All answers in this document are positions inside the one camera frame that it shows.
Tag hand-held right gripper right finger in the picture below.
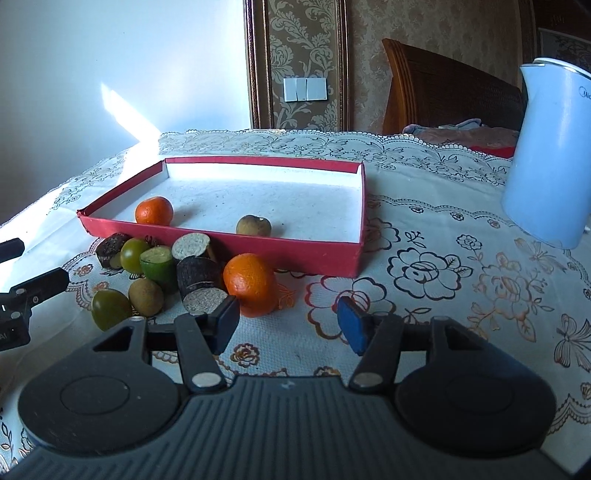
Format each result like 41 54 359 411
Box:
336 296 490 392

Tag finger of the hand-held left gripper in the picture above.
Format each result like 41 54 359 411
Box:
0 237 25 265
0 267 70 320

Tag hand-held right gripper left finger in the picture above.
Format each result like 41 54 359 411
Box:
91 295 241 394

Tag orange mandarin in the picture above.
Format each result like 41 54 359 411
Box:
223 253 279 318
135 196 174 227

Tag small dark sugarcane piece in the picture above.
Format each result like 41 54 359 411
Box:
95 233 132 270

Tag brown kiwi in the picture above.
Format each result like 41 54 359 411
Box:
128 278 165 318
236 215 272 237

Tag green lime half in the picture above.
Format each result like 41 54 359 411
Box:
140 246 177 281

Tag green mandarin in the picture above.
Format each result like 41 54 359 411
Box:
120 237 151 273
91 288 133 332

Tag red cardboard box tray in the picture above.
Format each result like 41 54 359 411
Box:
76 156 368 278

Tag pink blanket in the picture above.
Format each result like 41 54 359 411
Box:
402 122 520 151

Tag red cloth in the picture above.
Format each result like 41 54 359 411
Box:
471 145 515 160

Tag wooden bed headboard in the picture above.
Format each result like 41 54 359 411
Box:
381 38 527 136

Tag white electric kettle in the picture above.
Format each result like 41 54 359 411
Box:
501 58 591 250

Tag white wall light switch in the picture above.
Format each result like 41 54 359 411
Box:
283 76 329 102

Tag ornate wall panel frame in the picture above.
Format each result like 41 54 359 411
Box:
517 0 591 77
244 0 352 132

